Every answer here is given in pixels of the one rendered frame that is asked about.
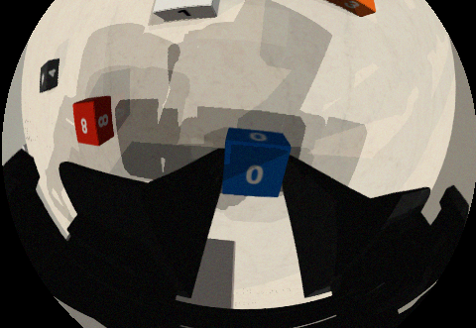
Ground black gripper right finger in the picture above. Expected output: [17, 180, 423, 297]
[282, 155, 431, 297]

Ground dark blue block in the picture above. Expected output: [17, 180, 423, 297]
[222, 127, 291, 197]

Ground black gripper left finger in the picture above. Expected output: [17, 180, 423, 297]
[59, 149, 225, 297]

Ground black block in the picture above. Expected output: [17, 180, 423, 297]
[40, 58, 60, 93]

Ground red block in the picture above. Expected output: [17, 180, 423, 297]
[72, 95, 114, 146]

